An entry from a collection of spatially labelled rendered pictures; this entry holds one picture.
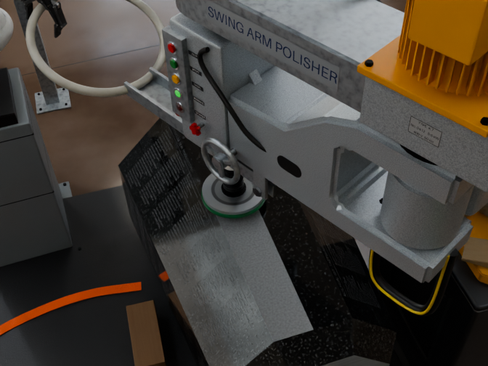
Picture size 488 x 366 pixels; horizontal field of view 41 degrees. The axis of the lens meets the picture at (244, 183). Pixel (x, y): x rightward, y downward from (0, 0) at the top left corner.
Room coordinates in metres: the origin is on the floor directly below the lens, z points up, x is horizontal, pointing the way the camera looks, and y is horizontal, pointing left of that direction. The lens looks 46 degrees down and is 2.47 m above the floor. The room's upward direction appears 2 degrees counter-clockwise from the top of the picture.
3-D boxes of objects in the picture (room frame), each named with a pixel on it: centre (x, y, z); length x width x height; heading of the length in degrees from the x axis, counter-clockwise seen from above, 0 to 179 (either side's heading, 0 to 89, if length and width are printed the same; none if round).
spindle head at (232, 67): (1.43, -0.02, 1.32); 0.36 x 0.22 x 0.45; 44
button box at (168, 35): (1.46, 0.17, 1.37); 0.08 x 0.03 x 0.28; 44
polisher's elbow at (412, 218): (1.01, -0.42, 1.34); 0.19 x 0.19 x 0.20
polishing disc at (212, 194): (1.49, 0.04, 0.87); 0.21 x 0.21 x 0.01
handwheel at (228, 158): (1.32, 0.04, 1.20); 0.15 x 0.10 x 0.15; 44
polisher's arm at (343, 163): (1.20, -0.23, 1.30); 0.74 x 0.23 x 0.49; 44
